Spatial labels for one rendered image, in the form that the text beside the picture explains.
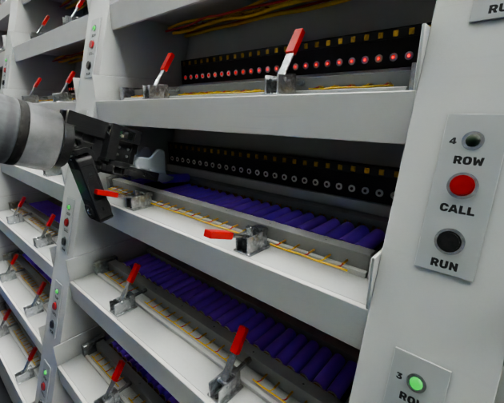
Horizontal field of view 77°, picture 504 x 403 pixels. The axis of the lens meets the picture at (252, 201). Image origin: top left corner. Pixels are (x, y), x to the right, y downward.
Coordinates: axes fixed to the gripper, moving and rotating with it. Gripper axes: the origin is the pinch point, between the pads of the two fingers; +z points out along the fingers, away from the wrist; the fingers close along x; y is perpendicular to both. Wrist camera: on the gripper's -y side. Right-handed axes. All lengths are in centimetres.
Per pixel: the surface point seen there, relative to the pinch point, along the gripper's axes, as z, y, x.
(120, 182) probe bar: -3.8, -2.7, 8.9
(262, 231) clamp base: -5.7, -3.1, -30.6
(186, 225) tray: -6.3, -5.8, -17.0
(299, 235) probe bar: -4.1, -2.5, -34.9
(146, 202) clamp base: -5.4, -4.6, -4.1
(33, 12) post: -7, 46, 85
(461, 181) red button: -10, 5, -50
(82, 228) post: -6.8, -14.1, 14.9
